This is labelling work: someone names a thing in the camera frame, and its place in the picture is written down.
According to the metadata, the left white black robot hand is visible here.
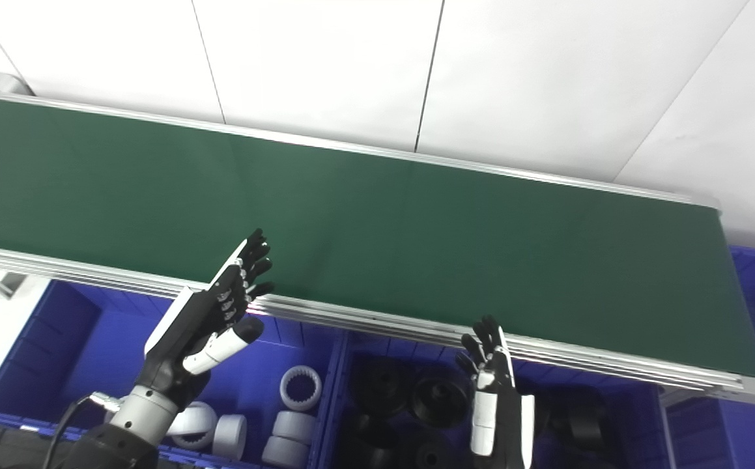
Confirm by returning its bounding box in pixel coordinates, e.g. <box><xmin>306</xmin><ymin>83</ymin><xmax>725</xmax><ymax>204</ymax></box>
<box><xmin>136</xmin><ymin>228</ymin><xmax>276</xmax><ymax>408</ymax></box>

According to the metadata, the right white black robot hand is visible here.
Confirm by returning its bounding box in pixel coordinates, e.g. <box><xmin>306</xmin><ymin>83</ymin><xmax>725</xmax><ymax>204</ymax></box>
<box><xmin>455</xmin><ymin>316</ymin><xmax>537</xmax><ymax>469</ymax></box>

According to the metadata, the black round flanged part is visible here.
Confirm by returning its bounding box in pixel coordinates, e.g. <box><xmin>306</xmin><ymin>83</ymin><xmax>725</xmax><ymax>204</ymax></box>
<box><xmin>412</xmin><ymin>368</ymin><xmax>474</xmax><ymax>421</ymax></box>
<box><xmin>345</xmin><ymin>427</ymin><xmax>404</xmax><ymax>469</ymax></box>
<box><xmin>351</xmin><ymin>357</ymin><xmax>410</xmax><ymax>418</ymax></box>
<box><xmin>560</xmin><ymin>391</ymin><xmax>612</xmax><ymax>450</ymax></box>
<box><xmin>403</xmin><ymin>433</ymin><xmax>466</xmax><ymax>469</ymax></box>

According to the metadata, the blue bin with white parts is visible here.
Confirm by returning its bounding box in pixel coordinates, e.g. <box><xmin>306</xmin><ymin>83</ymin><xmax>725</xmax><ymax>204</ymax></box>
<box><xmin>0</xmin><ymin>279</ymin><xmax>345</xmax><ymax>469</ymax></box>

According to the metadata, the blue bin with black parts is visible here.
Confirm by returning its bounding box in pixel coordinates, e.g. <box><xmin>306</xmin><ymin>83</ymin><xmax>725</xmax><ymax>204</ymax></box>
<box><xmin>322</xmin><ymin>329</ymin><xmax>672</xmax><ymax>469</ymax></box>

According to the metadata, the green conveyor belt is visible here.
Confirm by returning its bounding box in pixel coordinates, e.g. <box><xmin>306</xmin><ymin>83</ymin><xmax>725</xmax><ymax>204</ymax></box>
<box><xmin>0</xmin><ymin>85</ymin><xmax>755</xmax><ymax>406</ymax></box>

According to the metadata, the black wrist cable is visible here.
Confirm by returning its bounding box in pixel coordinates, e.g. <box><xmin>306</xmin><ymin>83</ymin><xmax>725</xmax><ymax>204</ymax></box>
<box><xmin>42</xmin><ymin>391</ymin><xmax>121</xmax><ymax>469</ymax></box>

